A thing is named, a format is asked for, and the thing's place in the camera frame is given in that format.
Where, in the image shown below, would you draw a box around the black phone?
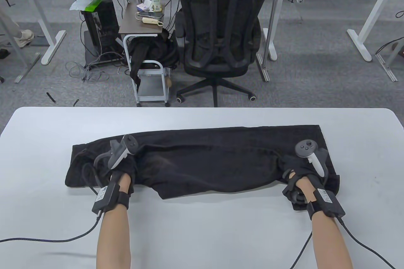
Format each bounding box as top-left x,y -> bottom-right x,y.
138,10 -> 165,19

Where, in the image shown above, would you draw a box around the brown side table white frame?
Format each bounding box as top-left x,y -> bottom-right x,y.
118,2 -> 172,107

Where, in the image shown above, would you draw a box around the black trousers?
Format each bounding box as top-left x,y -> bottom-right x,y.
65,125 -> 341,211

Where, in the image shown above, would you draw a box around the person's left forearm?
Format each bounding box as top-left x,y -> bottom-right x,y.
96,174 -> 132,269

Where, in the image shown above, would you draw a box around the black garment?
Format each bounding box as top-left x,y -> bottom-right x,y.
128,28 -> 180,91

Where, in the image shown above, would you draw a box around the white green plastic bag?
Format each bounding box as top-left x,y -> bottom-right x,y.
69,0 -> 106,12

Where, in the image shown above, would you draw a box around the grey white hand controller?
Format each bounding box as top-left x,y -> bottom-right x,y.
294,140 -> 329,177
94,134 -> 138,170

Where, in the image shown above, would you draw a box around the black mesh office chair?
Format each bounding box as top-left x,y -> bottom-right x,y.
175,0 -> 269,108

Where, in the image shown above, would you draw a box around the person's left hand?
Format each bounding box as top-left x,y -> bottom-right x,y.
107,154 -> 138,195

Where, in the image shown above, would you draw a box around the person's right forearm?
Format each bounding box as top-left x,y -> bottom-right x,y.
297,177 -> 353,269

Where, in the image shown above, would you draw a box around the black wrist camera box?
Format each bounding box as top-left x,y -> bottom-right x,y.
92,182 -> 130,216
307,187 -> 345,220

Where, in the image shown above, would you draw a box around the tangle of floor cables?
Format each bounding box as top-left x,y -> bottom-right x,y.
66,51 -> 127,82

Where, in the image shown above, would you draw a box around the person's right hand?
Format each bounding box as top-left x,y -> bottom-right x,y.
279,152 -> 330,209

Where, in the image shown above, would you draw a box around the black computer tower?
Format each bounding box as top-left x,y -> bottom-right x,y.
80,0 -> 125,67

